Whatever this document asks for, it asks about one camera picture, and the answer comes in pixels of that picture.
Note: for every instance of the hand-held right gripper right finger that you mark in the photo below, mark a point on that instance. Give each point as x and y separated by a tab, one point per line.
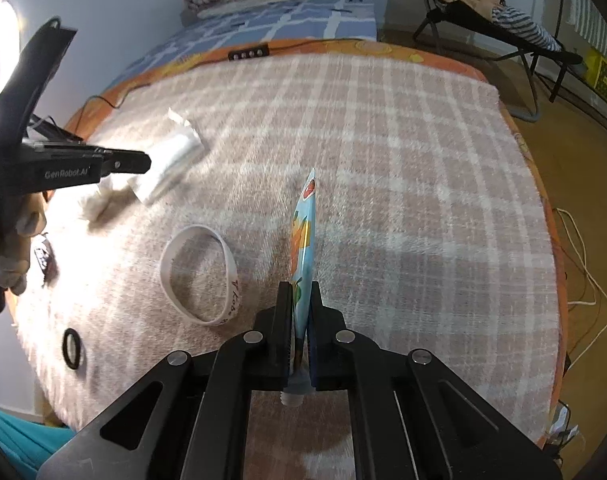
323	340

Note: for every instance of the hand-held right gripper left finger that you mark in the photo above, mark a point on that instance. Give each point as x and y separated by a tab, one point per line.
283	330

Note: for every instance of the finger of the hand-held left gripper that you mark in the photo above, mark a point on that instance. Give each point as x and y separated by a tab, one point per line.
36	70
126	162

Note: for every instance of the long white packet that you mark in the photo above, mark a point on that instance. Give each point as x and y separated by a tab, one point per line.
171	160

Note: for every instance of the orange print blue tube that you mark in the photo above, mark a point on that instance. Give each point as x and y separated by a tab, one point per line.
303	240

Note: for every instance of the person's left hand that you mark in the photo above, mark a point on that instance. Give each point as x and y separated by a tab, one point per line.
26	220

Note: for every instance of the white wristband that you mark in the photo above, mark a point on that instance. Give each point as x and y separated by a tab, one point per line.
171	280

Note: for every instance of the black power strip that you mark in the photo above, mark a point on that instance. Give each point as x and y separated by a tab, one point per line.
248	53

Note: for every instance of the plaid fringed tablecloth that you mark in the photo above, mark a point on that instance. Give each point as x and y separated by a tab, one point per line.
408	185

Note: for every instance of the bed with blue checked sheet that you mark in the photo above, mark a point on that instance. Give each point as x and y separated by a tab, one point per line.
283	25

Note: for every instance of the white folded blanket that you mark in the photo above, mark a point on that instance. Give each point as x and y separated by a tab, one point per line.
268	4

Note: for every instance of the teal cloth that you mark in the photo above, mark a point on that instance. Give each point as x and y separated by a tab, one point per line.
13	440

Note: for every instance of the black folding chair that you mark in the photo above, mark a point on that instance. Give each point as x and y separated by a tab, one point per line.
463	15

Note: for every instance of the striped cloth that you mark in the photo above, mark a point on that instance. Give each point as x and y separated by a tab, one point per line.
526	30

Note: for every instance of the yellow crate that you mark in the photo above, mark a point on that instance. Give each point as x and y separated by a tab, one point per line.
603	77

